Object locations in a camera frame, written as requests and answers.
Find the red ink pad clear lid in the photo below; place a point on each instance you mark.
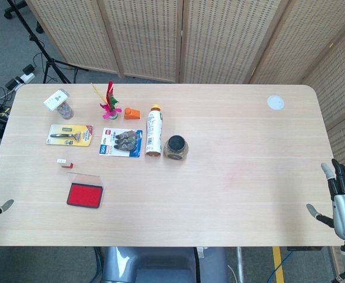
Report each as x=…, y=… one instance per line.
x=84, y=193

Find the orange plastic block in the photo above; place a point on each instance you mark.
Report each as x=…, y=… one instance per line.
x=132, y=114

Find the white power strip with plugs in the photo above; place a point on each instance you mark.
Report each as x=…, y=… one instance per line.
x=26, y=78

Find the colourful feather shuttlecock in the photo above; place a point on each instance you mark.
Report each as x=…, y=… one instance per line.
x=111, y=113

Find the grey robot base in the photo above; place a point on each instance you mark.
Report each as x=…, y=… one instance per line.
x=160, y=265

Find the white stamp with red base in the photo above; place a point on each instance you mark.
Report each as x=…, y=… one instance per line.
x=63, y=162

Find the glass jar black lid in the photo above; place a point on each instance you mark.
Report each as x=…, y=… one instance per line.
x=176, y=146

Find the woven wooden folding screen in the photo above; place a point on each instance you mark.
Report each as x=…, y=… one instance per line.
x=219, y=35

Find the clear canister with white card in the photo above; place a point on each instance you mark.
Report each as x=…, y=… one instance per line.
x=65, y=110

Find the metal table leg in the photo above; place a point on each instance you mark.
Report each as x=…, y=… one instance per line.
x=239, y=262

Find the blue correction tape pack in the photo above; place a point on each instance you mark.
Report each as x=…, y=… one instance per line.
x=121, y=143

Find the white round table grommet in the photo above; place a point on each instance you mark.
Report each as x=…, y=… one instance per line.
x=276, y=102

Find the black tripod stand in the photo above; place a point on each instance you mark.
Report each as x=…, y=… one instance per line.
x=50, y=63

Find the white bottle orange cap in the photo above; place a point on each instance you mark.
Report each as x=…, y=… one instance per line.
x=154, y=132

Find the black office chair base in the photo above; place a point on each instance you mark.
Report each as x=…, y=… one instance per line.
x=9, y=13

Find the yellow razor blister pack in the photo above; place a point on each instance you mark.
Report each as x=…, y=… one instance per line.
x=69, y=135

